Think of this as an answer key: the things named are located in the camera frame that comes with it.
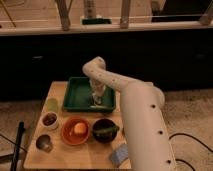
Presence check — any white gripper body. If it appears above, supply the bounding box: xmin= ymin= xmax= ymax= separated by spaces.
xmin=89 ymin=79 xmax=106 ymax=97

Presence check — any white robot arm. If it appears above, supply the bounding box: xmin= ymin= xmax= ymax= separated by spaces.
xmin=82 ymin=57 xmax=177 ymax=171

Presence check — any green plastic tray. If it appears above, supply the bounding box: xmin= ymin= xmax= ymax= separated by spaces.
xmin=63 ymin=77 xmax=116 ymax=113

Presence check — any small light utensil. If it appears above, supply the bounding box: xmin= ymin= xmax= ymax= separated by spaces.
xmin=90 ymin=105 xmax=105 ymax=109

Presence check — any black bowl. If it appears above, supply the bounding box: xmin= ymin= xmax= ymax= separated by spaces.
xmin=92 ymin=119 xmax=117 ymax=143

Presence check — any orange fruit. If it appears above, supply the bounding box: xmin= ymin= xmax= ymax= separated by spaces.
xmin=74 ymin=122 xmax=87 ymax=135

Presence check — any green cucumber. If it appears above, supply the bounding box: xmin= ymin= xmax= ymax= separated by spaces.
xmin=93 ymin=125 xmax=120 ymax=134

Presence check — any light green cup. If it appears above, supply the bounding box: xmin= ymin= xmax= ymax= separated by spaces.
xmin=45 ymin=98 xmax=59 ymax=113

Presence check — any orange bowl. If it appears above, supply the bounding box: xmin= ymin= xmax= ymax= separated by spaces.
xmin=60 ymin=117 xmax=90 ymax=145

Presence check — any blue sponge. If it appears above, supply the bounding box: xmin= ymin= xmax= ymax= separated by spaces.
xmin=109 ymin=143 xmax=128 ymax=167

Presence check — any green object on shelf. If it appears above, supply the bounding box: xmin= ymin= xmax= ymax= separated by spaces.
xmin=82 ymin=18 xmax=111 ymax=25

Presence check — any silver metal cup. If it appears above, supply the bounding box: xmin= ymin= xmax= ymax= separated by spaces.
xmin=36 ymin=134 xmax=53 ymax=152

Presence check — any black stand left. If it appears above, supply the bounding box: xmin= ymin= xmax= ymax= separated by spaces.
xmin=10 ymin=122 xmax=25 ymax=171

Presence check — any black cable on floor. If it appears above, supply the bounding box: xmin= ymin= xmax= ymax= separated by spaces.
xmin=168 ymin=132 xmax=213 ymax=171

